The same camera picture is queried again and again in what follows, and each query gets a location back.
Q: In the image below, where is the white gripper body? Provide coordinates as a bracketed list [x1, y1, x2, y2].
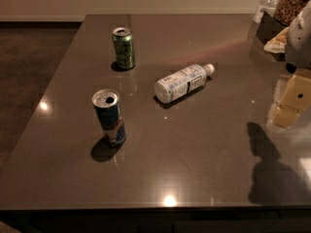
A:
[286, 1, 311, 69]

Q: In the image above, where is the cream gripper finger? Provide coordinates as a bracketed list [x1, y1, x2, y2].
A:
[270, 73, 311, 128]

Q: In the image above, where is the blue silver redbull can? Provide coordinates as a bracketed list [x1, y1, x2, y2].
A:
[92, 89, 126, 147]

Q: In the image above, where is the green soda can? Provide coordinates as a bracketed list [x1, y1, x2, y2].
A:
[112, 27, 135, 70]

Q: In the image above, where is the black box stand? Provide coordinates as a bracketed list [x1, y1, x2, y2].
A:
[254, 12, 285, 61]

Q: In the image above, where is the jar of brown snacks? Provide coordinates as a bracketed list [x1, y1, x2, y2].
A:
[274, 0, 310, 26]

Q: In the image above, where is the clear pump dispenser bottle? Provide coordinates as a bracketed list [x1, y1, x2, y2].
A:
[253, 0, 279, 23]

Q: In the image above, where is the clear plastic water bottle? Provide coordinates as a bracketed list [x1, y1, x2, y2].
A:
[155, 64, 215, 104]

